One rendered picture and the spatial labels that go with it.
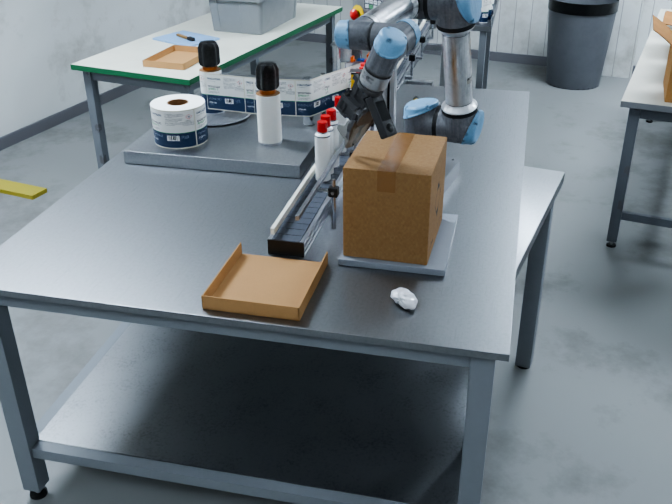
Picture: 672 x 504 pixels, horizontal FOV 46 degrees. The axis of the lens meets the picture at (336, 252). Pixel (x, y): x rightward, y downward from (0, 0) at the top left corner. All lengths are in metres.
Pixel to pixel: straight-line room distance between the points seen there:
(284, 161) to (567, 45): 4.21
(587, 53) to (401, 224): 4.71
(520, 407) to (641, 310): 0.94
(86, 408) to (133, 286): 0.71
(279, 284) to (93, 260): 0.56
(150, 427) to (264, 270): 0.74
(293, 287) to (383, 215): 0.31
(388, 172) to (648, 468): 1.44
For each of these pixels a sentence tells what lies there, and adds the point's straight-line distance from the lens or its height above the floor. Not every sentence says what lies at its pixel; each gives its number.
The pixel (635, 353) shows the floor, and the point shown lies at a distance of 3.52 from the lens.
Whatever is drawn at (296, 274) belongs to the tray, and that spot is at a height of 0.83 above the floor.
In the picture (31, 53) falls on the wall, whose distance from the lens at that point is 5.99.
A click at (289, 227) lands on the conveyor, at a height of 0.88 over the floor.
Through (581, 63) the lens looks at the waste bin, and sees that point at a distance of 6.76.
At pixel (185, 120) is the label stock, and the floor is 0.99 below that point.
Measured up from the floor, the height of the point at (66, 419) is 0.22.
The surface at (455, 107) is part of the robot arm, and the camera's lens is 2.60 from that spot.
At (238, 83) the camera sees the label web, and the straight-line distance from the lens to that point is 3.19.
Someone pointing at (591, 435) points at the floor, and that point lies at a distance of 3.05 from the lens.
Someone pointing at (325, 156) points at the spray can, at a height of 0.97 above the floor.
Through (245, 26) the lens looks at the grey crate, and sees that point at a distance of 5.00.
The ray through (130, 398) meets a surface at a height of 0.22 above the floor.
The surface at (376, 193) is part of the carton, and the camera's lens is 2.15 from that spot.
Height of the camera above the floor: 1.94
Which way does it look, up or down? 29 degrees down
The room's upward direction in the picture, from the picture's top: straight up
